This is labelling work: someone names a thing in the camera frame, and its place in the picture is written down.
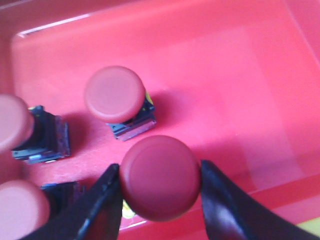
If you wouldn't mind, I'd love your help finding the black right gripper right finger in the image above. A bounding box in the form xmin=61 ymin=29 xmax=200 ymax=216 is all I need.
xmin=200 ymin=160 xmax=319 ymax=240

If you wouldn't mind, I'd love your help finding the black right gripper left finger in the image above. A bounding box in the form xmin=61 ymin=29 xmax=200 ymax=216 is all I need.
xmin=22 ymin=163 xmax=123 ymax=240

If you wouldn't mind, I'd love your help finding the red mushroom push button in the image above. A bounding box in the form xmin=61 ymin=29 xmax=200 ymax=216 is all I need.
xmin=0 ymin=93 xmax=71 ymax=165
xmin=84 ymin=65 xmax=157 ymax=141
xmin=119 ymin=135 xmax=201 ymax=222
xmin=0 ymin=180 xmax=86 ymax=240

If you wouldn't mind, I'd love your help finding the yellow plastic tray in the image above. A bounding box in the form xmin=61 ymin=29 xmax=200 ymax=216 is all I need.
xmin=297 ymin=217 xmax=320 ymax=237

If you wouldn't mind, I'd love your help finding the red plastic tray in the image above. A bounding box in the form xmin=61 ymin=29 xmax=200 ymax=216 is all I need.
xmin=0 ymin=0 xmax=320 ymax=224

